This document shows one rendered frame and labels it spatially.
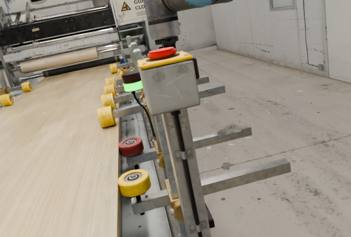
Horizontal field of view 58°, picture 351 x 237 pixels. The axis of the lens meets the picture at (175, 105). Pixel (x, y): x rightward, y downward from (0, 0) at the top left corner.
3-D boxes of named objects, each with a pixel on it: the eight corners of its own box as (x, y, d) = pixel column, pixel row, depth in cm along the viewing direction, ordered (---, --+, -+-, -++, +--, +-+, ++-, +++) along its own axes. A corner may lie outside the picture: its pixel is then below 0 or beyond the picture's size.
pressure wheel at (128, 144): (148, 163, 111) (140, 133, 108) (150, 174, 103) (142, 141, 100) (125, 169, 110) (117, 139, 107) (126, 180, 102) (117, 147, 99)
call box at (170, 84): (191, 98, 49) (182, 49, 47) (202, 110, 43) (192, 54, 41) (147, 109, 49) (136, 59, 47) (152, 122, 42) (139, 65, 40)
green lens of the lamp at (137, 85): (143, 84, 99) (142, 78, 98) (144, 87, 93) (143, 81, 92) (124, 89, 98) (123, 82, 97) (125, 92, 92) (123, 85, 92)
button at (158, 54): (175, 57, 46) (173, 45, 45) (179, 60, 42) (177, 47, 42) (148, 63, 45) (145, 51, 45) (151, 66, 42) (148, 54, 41)
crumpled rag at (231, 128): (237, 124, 112) (236, 118, 112) (244, 130, 106) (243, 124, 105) (213, 130, 111) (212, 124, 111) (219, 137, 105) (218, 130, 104)
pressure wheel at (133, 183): (140, 202, 88) (130, 165, 85) (163, 207, 84) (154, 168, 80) (121, 220, 82) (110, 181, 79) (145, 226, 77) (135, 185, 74)
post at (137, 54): (161, 143, 157) (139, 48, 144) (162, 146, 153) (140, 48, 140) (154, 145, 156) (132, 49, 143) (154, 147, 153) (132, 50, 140)
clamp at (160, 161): (170, 150, 112) (167, 137, 111) (176, 166, 99) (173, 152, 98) (154, 154, 111) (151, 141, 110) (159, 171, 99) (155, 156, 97)
